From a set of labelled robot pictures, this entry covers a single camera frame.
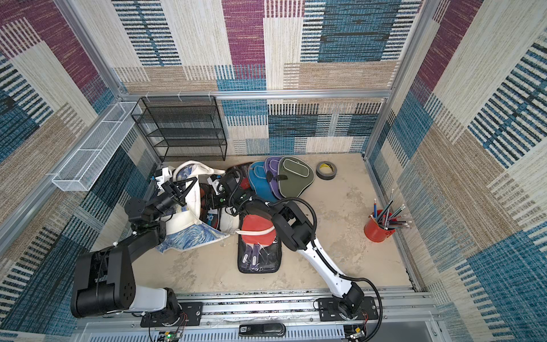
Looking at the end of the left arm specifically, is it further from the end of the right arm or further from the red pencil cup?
the red pencil cup

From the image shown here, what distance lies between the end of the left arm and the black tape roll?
2.17 ft

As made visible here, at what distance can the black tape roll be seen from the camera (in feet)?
3.73

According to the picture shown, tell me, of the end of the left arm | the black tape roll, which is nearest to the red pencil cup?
the black tape roll

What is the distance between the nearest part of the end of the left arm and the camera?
0.70 m

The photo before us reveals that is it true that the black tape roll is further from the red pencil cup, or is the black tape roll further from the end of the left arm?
the end of the left arm
